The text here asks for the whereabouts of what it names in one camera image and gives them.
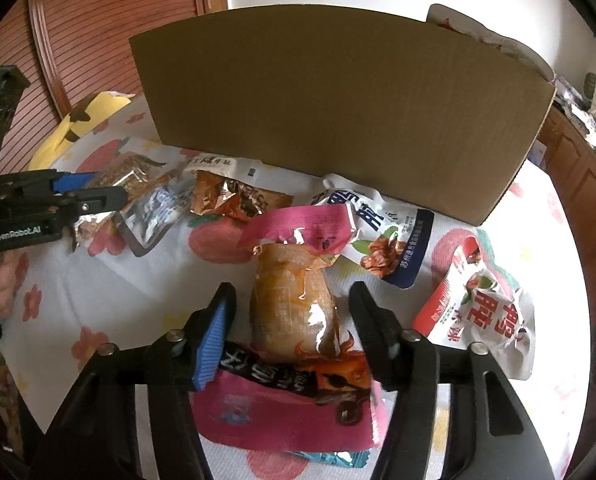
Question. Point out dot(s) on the person's patterned clothing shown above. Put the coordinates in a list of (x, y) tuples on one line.
[(5, 400)]

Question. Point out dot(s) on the orange foil snack packet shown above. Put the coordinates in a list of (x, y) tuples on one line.
[(222, 200)]

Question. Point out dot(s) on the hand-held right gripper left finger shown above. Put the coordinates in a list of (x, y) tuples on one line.
[(211, 347)]

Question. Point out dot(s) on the white navy snack packet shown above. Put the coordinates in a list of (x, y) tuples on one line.
[(393, 230)]

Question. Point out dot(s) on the brown grain snack packet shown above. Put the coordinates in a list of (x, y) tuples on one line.
[(127, 172)]

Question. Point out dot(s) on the yellow plush pillow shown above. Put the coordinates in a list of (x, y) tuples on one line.
[(97, 107)]

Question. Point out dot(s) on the large white red-print packet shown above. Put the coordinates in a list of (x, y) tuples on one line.
[(508, 47)]

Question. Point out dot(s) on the floral printed bedsheet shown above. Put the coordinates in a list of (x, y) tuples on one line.
[(127, 300)]

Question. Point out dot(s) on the green white round device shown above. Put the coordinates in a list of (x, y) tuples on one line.
[(591, 87)]

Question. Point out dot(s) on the brown cardboard box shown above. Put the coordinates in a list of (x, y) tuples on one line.
[(328, 110)]

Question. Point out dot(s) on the small white snack packet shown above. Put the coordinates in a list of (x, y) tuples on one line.
[(210, 164)]

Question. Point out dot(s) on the pink clear chicken snack packet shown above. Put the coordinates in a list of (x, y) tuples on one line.
[(288, 300)]

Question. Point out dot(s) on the silver snack packet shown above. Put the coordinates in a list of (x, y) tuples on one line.
[(150, 220)]

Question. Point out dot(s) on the teal snack packet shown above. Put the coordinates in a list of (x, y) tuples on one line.
[(333, 458)]

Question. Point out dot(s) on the white red snack packet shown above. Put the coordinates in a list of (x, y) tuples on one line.
[(483, 320)]

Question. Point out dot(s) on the brown wooden headboard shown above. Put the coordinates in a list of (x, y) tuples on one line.
[(102, 25)]

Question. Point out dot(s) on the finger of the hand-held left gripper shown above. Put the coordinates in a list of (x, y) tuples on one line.
[(72, 182), (102, 200)]

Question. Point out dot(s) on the brown wooden cabinet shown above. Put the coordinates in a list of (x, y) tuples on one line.
[(568, 170)]

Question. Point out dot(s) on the pink black orange snack packet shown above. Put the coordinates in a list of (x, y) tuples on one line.
[(278, 420)]

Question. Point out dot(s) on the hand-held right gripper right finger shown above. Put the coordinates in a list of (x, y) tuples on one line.
[(378, 340)]

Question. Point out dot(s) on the patterned folded cloth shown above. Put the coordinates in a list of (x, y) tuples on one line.
[(580, 120)]

